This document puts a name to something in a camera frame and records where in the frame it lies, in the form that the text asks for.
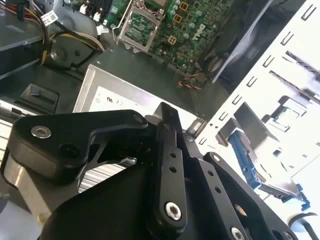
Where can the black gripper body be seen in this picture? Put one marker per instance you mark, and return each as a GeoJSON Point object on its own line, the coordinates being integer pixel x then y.
{"type": "Point", "coordinates": [112, 212]}

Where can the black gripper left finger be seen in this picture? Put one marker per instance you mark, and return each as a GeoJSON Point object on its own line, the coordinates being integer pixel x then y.
{"type": "Point", "coordinates": [62, 132]}

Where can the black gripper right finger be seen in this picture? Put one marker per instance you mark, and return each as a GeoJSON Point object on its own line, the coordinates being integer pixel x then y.
{"type": "Point", "coordinates": [220, 190]}

